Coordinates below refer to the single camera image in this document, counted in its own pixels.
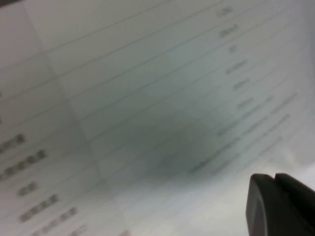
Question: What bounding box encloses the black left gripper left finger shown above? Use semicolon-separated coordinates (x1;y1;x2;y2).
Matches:
246;173;296;236

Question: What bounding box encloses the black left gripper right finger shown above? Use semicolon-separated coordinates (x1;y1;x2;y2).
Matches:
274;173;315;236

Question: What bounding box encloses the white manual book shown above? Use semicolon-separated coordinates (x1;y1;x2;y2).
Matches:
0;0;315;236

